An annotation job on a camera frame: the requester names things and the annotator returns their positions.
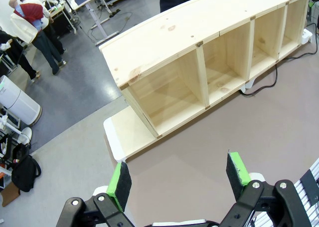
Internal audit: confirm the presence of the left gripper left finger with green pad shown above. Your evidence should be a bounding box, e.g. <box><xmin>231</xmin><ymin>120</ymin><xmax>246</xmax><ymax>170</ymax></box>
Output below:
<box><xmin>56</xmin><ymin>161</ymin><xmax>135</xmax><ymax>227</ymax></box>

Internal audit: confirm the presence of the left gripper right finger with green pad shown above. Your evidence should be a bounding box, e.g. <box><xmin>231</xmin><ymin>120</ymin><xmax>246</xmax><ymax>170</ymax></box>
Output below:
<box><xmin>219</xmin><ymin>152</ymin><xmax>312</xmax><ymax>227</ymax></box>

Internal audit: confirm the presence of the black power cable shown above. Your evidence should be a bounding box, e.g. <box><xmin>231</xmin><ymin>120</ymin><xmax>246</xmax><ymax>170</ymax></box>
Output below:
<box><xmin>239</xmin><ymin>51</ymin><xmax>319</xmax><ymax>97</ymax></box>

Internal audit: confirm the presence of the black backpack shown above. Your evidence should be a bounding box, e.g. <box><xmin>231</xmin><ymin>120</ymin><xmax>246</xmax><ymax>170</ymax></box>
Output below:
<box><xmin>11</xmin><ymin>154</ymin><xmax>42</xmax><ymax>193</ymax></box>

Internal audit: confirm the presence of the brown cardboard box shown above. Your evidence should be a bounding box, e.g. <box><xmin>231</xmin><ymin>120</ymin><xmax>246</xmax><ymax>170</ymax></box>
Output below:
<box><xmin>0</xmin><ymin>181</ymin><xmax>21</xmax><ymax>208</ymax></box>

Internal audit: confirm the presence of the white air purifier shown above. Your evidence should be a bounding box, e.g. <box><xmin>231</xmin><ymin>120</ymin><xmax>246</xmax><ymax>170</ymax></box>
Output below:
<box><xmin>0</xmin><ymin>74</ymin><xmax>42</xmax><ymax>127</ymax></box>

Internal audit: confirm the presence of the four-compartment pine wood shelf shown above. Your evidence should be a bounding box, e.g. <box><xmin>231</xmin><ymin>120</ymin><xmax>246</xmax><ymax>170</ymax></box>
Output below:
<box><xmin>99</xmin><ymin>0</ymin><xmax>311</xmax><ymax>140</ymax></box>

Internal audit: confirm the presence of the mannequin white coat red scarf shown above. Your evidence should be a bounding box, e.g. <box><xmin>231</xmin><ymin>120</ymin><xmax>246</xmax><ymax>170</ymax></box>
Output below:
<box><xmin>8</xmin><ymin>0</ymin><xmax>68</xmax><ymax>76</ymax></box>

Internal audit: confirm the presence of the ribbed aluminium rail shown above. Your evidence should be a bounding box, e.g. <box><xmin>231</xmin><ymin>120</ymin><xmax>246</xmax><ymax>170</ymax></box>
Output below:
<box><xmin>251</xmin><ymin>157</ymin><xmax>319</xmax><ymax>227</ymax></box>

